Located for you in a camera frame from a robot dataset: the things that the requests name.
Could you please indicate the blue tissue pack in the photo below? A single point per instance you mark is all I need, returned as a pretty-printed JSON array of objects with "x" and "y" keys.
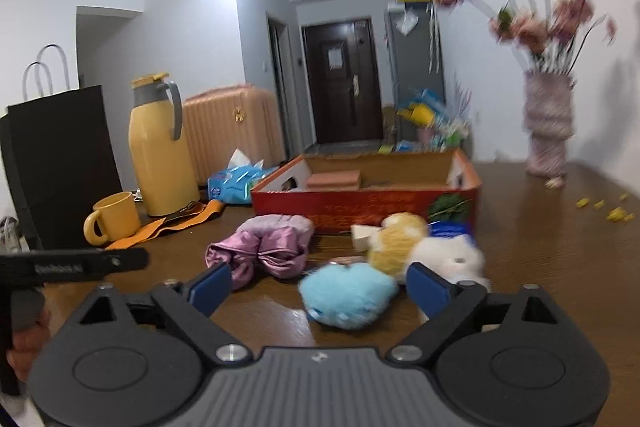
[{"x": 235, "y": 184}]

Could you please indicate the yellow and white plush dog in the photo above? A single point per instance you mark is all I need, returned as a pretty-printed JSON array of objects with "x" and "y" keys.
[{"x": 400, "y": 242}]

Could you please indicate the pink ribbed suitcase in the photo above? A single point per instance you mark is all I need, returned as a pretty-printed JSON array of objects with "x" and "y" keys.
[{"x": 230, "y": 132}]

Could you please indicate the pink foam block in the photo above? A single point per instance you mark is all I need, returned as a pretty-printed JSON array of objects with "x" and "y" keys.
[{"x": 332, "y": 179}]

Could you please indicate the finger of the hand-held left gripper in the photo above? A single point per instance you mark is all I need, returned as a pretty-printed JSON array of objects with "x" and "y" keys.
[{"x": 122, "y": 259}]

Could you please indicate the clear plastic bag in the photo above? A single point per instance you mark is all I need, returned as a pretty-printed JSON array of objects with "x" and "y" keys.
[{"x": 405, "y": 21}]

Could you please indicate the grey refrigerator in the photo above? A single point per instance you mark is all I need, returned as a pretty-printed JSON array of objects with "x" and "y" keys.
[{"x": 415, "y": 62}]

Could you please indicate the white foam block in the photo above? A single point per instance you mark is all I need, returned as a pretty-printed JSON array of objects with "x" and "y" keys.
[{"x": 362, "y": 237}]

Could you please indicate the scattered yellow crumbs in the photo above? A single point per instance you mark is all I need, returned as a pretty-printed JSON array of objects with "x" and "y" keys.
[{"x": 616, "y": 213}]

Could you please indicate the grey vase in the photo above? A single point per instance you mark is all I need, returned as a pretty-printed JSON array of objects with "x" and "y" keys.
[{"x": 547, "y": 122}]

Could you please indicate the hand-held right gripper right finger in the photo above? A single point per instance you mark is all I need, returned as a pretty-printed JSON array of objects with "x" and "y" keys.
[{"x": 426, "y": 291}]

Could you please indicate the dark brown entrance door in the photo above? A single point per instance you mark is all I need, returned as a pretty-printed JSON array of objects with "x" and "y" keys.
[{"x": 345, "y": 102}]

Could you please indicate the yellow mug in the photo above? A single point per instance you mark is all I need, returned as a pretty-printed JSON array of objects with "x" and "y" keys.
[{"x": 117, "y": 217}]

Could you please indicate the white paper notice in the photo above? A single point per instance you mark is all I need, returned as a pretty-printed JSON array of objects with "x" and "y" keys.
[{"x": 335, "y": 59}]

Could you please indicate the dark side door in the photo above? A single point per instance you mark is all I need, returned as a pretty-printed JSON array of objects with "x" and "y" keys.
[{"x": 277, "y": 82}]

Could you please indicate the pile of colourful packets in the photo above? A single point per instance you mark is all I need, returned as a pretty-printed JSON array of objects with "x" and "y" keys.
[{"x": 432, "y": 122}]

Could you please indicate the black paper bag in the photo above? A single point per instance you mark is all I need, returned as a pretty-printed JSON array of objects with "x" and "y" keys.
[{"x": 60, "y": 157}]

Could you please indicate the red cardboard box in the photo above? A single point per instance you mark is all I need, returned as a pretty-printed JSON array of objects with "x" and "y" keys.
[{"x": 360, "y": 209}]

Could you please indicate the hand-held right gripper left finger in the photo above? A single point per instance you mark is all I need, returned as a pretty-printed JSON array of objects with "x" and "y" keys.
[{"x": 212, "y": 288}]

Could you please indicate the light blue plush toy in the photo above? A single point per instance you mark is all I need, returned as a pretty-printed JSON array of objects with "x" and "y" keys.
[{"x": 345, "y": 294}]

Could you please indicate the person's left hand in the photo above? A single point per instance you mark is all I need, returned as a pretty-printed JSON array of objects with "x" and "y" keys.
[{"x": 27, "y": 349}]

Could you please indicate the orange shoehorn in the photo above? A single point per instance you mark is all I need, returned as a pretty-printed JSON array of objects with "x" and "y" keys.
[
  {"x": 135, "y": 234},
  {"x": 205, "y": 209}
]

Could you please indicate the yellow thermos jug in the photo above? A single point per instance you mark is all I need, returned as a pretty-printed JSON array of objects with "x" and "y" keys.
[{"x": 160, "y": 147}]

